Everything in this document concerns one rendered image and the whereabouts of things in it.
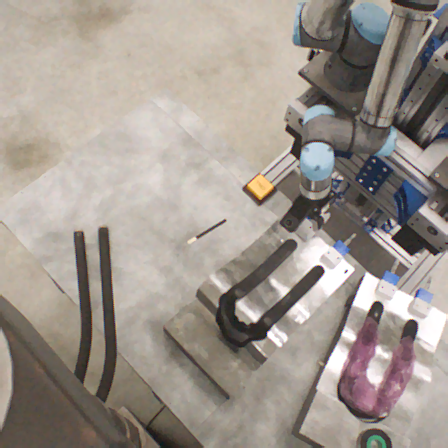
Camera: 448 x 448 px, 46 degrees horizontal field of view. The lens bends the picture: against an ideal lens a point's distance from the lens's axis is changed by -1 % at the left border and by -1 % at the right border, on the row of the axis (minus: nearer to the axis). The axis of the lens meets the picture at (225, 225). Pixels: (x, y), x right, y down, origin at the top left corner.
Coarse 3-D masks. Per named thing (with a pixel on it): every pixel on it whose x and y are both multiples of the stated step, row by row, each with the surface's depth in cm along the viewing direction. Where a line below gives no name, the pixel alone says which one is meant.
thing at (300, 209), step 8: (296, 200) 135; (304, 200) 134; (296, 208) 135; (304, 208) 134; (312, 208) 135; (288, 216) 136; (296, 216) 135; (304, 216) 135; (280, 224) 137; (288, 224) 136; (296, 224) 135
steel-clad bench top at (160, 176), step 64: (128, 128) 174; (192, 128) 176; (64, 192) 163; (128, 192) 165; (192, 192) 167; (64, 256) 155; (128, 256) 157; (192, 256) 158; (128, 320) 149; (320, 320) 154; (192, 384) 144; (256, 384) 145
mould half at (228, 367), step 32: (256, 256) 151; (224, 288) 141; (256, 288) 145; (288, 288) 148; (320, 288) 148; (192, 320) 145; (256, 320) 138; (288, 320) 142; (192, 352) 141; (224, 352) 142; (256, 352) 138; (224, 384) 138
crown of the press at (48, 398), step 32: (0, 320) 28; (0, 352) 27; (32, 352) 28; (0, 384) 26; (32, 384) 27; (64, 384) 30; (0, 416) 26; (32, 416) 26; (64, 416) 26; (96, 416) 32
